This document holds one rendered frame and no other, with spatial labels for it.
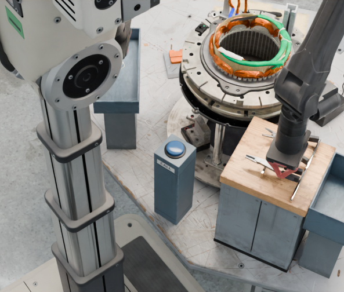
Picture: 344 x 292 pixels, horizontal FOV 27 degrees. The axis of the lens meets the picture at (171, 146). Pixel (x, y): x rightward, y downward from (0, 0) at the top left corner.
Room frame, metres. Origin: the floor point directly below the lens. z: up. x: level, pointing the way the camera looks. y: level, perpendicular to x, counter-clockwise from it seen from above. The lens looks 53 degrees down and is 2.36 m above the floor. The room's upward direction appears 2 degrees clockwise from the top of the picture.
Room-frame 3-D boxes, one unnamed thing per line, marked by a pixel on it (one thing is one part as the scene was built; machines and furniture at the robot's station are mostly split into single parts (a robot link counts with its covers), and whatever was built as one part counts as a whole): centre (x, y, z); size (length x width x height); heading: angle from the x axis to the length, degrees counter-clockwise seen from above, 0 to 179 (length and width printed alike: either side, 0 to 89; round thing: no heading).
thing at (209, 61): (1.24, -0.18, 1.05); 0.22 x 0.22 x 0.12
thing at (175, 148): (0.99, -0.01, 1.04); 0.04 x 0.04 x 0.01
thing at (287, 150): (0.90, -0.24, 1.21); 0.10 x 0.07 x 0.07; 156
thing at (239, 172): (0.94, -0.24, 1.05); 0.20 x 0.19 x 0.02; 64
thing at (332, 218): (0.88, -0.38, 0.92); 0.17 x 0.11 x 0.28; 154
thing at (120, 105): (1.23, 0.14, 0.92); 0.25 x 0.11 x 0.28; 2
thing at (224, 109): (1.09, -0.13, 1.06); 0.08 x 0.02 x 0.01; 70
